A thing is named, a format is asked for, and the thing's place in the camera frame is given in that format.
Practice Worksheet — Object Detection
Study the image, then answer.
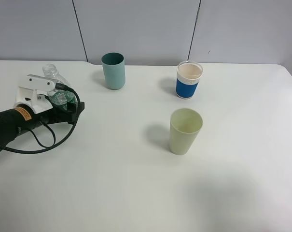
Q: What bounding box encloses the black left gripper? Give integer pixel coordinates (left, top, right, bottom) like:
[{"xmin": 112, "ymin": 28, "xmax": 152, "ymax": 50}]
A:
[{"xmin": 0, "ymin": 95, "xmax": 85, "ymax": 145}]

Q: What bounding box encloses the clear plastic bottle green label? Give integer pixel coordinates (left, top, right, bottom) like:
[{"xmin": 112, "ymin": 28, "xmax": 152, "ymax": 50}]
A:
[{"xmin": 42, "ymin": 64, "xmax": 76, "ymax": 102}]

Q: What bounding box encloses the pale green plastic cup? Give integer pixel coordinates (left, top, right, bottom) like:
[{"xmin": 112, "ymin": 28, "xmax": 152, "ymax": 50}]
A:
[{"xmin": 169, "ymin": 108, "xmax": 203, "ymax": 155}]

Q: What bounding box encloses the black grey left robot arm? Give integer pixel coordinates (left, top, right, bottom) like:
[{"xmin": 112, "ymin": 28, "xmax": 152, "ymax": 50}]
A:
[{"xmin": 0, "ymin": 94, "xmax": 85, "ymax": 154}]

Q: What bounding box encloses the teal plastic cup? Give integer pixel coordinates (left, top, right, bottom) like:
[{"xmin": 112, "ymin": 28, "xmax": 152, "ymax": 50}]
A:
[{"xmin": 101, "ymin": 53, "xmax": 125, "ymax": 90}]

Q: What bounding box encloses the clear cup blue sleeve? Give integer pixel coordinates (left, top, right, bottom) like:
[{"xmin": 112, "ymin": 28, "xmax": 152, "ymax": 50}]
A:
[{"xmin": 176, "ymin": 60, "xmax": 203, "ymax": 99}]

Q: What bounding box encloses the black braided left camera cable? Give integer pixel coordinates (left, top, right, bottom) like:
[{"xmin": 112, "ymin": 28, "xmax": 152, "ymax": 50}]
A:
[{"xmin": 0, "ymin": 83, "xmax": 82, "ymax": 155}]

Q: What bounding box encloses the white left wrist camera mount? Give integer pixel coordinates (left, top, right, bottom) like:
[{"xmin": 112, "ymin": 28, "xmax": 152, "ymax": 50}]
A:
[{"xmin": 14, "ymin": 74, "xmax": 57, "ymax": 114}]

